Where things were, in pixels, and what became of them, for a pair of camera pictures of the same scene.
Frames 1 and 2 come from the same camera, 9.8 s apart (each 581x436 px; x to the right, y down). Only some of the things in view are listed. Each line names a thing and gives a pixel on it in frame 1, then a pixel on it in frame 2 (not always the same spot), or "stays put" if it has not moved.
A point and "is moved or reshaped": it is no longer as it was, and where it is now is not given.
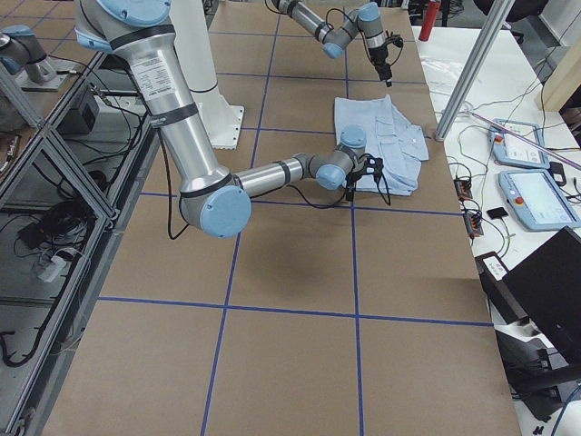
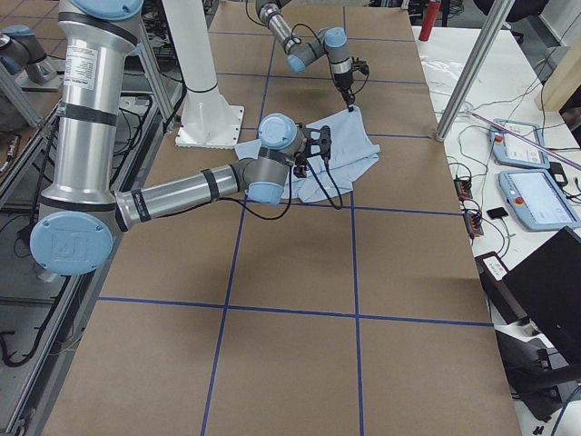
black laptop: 544,287 stays put
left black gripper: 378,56 to 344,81
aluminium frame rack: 71,177 stays put
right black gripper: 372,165 to 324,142
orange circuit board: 463,189 stays put
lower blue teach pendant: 536,201 stays put
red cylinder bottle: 429,19 stays put
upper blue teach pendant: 513,152 stays put
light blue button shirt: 389,136 is moved or reshaped
